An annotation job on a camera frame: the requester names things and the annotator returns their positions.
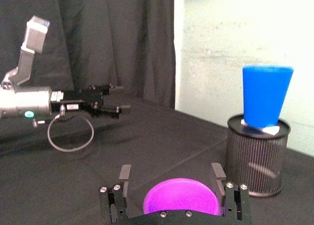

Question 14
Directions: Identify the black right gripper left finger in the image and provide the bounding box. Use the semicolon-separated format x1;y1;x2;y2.
99;164;132;225

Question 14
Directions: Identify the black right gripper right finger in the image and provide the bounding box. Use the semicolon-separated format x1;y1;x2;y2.
210;163;253;225

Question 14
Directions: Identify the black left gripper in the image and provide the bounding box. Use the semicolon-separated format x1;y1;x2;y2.
51;84;131;119

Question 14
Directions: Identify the purple foam disc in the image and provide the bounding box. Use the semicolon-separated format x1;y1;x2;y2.
143;177;223;216

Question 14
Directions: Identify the black mesh cylinder container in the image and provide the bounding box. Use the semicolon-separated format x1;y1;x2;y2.
225;113;291;198

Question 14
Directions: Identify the black table cloth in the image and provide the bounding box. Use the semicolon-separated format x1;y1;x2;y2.
0;94;314;225

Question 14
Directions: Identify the black hanging curtain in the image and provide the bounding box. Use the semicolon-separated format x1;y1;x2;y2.
0;0;177;110

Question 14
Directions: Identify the small white plastic piece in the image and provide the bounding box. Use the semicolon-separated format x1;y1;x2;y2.
240;119;280;135

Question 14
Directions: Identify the blue foam cone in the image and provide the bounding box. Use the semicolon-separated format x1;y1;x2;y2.
242;65;294;128

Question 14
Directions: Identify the thin dark looped cable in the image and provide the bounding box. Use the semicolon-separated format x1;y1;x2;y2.
33;111;95;152

